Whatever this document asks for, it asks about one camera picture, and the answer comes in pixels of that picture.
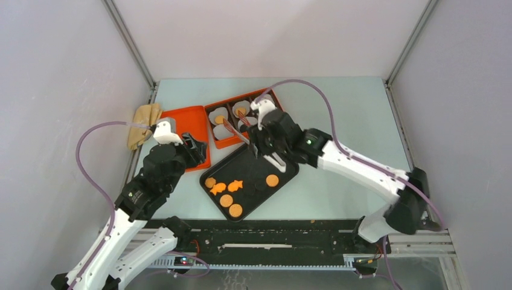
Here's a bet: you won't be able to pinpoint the round orange biscuit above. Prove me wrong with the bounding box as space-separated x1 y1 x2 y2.
219 194 234 208
228 204 243 218
234 107 247 117
266 174 280 187
214 115 225 124

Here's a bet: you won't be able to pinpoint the orange cookie box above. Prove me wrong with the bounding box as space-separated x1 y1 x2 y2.
205 89 264 149

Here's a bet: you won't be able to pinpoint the orange box lid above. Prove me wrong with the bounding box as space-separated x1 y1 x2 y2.
161 106 211 172

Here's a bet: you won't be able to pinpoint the black baking tray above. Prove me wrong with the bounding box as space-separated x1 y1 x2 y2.
199 145 299 222

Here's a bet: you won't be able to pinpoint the silver metal tongs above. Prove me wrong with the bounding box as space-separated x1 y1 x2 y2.
223 118 287 173

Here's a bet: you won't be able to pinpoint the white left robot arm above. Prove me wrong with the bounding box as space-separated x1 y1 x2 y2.
51 133 208 289

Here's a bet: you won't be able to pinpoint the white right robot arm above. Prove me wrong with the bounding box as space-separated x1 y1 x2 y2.
248 108 445 253

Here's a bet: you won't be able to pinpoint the white paper cupcake liner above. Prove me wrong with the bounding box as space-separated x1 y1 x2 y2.
232 100 251 118
253 94 275 104
208 107 229 126
213 124 234 140
237 117 257 133

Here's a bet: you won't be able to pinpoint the orange swirl cookie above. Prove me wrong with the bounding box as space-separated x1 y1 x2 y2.
205 177 217 189

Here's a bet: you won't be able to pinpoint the beige crumpled cloth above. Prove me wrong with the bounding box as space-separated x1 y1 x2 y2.
127 103 163 150

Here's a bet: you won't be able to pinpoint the orange fish cookie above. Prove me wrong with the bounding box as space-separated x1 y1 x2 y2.
227 180 243 192
210 182 227 196

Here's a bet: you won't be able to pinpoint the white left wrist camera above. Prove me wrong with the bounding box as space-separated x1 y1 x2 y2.
153 117 184 145

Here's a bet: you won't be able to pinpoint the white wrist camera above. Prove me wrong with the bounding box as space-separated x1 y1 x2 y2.
250 98 277 131
153 117 184 145

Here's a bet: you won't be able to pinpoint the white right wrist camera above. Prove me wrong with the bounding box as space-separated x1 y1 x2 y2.
250 98 277 131

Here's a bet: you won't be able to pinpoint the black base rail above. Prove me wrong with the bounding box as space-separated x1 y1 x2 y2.
94 217 457 277

